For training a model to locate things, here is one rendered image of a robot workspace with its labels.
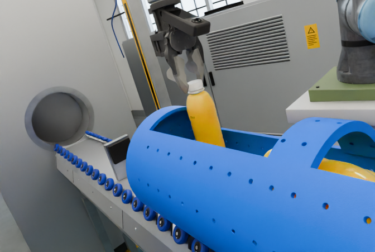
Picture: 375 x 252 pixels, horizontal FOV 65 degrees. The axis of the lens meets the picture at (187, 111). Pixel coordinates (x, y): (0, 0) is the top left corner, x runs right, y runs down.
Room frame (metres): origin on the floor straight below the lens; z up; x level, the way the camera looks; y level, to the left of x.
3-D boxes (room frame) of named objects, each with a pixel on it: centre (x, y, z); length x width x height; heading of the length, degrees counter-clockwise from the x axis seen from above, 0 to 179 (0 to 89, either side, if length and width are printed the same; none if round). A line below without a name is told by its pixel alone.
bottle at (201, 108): (0.69, -0.03, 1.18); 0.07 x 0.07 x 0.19
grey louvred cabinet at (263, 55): (2.63, -0.43, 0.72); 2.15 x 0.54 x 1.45; 43
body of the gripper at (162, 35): (0.71, -0.02, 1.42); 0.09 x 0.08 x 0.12; 33
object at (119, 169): (1.08, 0.29, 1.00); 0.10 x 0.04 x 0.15; 123
